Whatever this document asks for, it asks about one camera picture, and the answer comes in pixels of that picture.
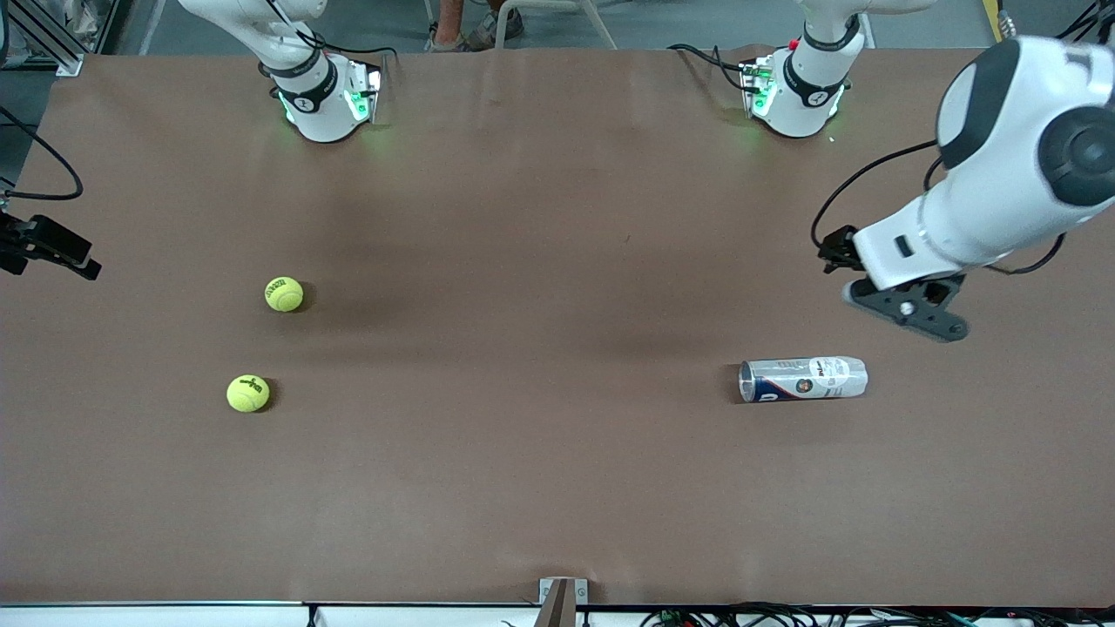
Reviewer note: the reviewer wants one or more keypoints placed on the metal camera post bracket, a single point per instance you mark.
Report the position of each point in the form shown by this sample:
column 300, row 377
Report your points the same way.
column 557, row 610

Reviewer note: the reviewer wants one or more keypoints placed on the yellow ball Wilson print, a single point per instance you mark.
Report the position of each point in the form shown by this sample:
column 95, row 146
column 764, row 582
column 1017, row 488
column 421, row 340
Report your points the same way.
column 248, row 394

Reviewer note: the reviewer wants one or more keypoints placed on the aluminium profile frame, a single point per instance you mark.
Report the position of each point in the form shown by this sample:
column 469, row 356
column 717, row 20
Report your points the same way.
column 70, row 63

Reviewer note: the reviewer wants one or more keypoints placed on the brown table cover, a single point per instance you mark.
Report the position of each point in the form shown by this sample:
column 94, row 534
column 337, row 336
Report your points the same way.
column 557, row 522

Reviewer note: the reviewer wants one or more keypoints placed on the clear tennis ball can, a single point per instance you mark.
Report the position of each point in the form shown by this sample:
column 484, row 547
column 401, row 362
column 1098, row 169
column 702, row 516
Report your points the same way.
column 801, row 379

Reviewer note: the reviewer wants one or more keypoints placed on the beige chair frame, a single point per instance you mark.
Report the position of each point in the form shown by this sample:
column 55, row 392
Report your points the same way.
column 544, row 4

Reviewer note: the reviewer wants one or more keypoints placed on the grey shoe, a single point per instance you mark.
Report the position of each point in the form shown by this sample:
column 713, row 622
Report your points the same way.
column 492, row 30

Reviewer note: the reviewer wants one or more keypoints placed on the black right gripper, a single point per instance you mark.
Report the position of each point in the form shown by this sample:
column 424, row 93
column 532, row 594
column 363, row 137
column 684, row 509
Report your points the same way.
column 43, row 239

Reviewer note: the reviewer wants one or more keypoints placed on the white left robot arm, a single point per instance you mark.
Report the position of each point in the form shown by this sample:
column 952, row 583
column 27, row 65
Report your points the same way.
column 1002, row 174

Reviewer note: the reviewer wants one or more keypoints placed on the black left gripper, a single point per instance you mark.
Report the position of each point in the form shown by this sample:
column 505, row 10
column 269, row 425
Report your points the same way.
column 838, row 246

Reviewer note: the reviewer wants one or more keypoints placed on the person bare leg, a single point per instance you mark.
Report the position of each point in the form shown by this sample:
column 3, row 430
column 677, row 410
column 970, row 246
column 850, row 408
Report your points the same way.
column 453, row 17

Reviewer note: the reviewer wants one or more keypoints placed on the yellow ball Roland Garros print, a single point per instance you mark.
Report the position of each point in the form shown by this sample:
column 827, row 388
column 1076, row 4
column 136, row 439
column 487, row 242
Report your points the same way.
column 284, row 294

